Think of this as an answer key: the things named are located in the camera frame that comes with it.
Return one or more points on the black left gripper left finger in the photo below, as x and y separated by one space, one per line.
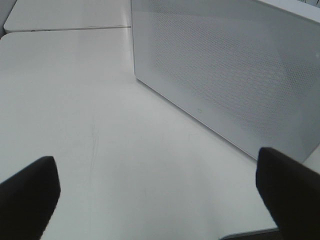
28 200

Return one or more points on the white microwave door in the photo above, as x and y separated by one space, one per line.
247 69

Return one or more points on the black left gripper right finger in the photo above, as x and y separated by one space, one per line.
291 193

